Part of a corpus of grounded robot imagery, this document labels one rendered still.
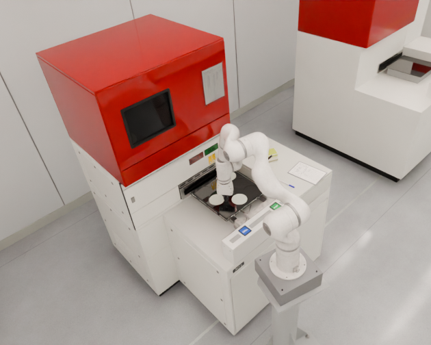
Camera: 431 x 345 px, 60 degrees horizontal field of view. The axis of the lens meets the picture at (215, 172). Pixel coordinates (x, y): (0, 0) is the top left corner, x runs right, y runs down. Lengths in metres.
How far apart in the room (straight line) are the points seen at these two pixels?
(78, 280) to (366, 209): 2.61
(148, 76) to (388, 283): 2.33
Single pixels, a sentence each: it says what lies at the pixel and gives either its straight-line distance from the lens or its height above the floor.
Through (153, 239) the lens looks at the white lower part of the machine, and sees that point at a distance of 2.60.
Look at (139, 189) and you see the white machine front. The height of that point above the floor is 1.12.
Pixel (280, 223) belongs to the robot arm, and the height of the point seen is 1.33.
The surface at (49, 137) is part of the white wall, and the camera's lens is 3.61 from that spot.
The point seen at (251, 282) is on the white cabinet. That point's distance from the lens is 2.47.
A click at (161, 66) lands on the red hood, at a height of 1.81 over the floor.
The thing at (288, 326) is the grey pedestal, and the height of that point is 0.43.
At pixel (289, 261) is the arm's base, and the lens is 1.94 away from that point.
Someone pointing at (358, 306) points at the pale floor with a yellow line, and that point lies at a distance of 3.08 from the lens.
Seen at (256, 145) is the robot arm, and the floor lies 1.53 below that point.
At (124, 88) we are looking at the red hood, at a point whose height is 1.78.
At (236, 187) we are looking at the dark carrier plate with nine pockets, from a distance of 2.50.
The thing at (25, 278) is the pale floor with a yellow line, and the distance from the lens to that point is 3.69.
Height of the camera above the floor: 2.59
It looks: 40 degrees down
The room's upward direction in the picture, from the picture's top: 7 degrees counter-clockwise
